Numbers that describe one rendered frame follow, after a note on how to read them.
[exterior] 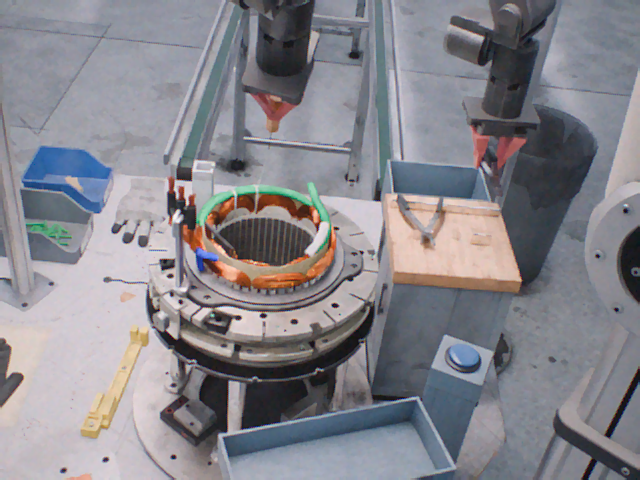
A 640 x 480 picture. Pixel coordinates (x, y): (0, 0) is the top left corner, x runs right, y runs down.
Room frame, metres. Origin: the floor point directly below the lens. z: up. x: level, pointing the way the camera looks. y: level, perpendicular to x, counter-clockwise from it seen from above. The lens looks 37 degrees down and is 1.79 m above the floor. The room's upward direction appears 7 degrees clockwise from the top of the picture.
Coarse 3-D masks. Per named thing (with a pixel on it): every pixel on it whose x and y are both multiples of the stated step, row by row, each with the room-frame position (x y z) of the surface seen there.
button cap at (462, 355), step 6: (450, 348) 0.76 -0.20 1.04; (456, 348) 0.76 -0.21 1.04; (462, 348) 0.76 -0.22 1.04; (468, 348) 0.76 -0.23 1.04; (450, 354) 0.75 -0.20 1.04; (456, 354) 0.75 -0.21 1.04; (462, 354) 0.75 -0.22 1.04; (468, 354) 0.75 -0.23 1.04; (474, 354) 0.76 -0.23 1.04; (450, 360) 0.75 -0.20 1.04; (456, 360) 0.74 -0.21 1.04; (462, 360) 0.74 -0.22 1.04; (468, 360) 0.74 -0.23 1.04; (474, 360) 0.74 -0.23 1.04; (462, 366) 0.74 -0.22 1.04; (468, 366) 0.74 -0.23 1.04; (474, 366) 0.74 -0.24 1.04
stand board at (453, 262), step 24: (384, 216) 1.05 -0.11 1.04; (432, 216) 1.03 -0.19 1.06; (456, 216) 1.04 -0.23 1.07; (480, 216) 1.05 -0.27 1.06; (408, 240) 0.96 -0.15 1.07; (456, 240) 0.98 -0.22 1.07; (504, 240) 0.99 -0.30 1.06; (408, 264) 0.90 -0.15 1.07; (432, 264) 0.91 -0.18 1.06; (456, 264) 0.92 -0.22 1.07; (480, 264) 0.92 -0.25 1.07; (504, 264) 0.93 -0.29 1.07; (480, 288) 0.89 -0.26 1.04; (504, 288) 0.90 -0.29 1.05
